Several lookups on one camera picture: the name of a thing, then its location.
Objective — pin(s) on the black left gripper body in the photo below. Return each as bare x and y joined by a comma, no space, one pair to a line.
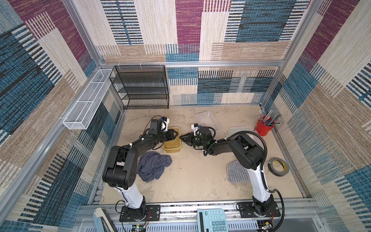
163,137

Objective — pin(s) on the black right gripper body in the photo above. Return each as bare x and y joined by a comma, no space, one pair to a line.
192,138

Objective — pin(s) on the yellow lunch box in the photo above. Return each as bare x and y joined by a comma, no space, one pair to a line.
174,145

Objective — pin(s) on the translucent white lunch box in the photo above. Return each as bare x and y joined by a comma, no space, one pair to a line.
207,119

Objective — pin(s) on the translucent lunch box lid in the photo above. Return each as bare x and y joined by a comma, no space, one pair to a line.
236,129

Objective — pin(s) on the grey striped cloth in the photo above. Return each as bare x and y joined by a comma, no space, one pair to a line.
236,173

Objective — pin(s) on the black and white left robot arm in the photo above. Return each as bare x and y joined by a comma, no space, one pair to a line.
120,169

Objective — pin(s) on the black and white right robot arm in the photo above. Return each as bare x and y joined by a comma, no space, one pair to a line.
250,151

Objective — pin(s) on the dark blue cloth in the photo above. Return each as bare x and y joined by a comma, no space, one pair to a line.
151,165

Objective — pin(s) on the red pen holder cup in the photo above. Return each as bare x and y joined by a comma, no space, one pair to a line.
262,128

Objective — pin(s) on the pens in red cup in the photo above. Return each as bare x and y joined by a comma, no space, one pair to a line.
270,119

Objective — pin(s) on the grey tape roll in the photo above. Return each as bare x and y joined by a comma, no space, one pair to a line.
278,167

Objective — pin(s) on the teal calculator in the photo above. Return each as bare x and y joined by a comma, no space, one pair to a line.
212,220

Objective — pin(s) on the white handheld device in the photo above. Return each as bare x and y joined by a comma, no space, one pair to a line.
102,221

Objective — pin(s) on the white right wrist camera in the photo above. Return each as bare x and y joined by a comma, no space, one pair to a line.
195,128

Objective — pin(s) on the black wire mesh shelf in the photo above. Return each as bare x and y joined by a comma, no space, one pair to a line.
141,86

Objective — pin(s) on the aluminium front rail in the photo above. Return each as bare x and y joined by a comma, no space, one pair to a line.
171,212

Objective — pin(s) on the white wire mesh basket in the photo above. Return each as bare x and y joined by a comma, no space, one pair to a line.
83,111

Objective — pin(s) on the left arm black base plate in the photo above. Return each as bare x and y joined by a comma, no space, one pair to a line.
152,213

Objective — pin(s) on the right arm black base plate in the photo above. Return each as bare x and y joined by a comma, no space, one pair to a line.
246,209

